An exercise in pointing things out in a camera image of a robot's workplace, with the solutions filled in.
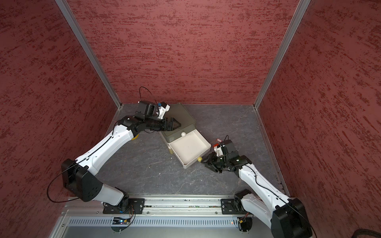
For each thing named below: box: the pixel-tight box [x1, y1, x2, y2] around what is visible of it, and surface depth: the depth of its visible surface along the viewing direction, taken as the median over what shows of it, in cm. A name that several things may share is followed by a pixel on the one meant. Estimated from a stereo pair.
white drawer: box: [167, 128, 212, 170], surface depth 88 cm
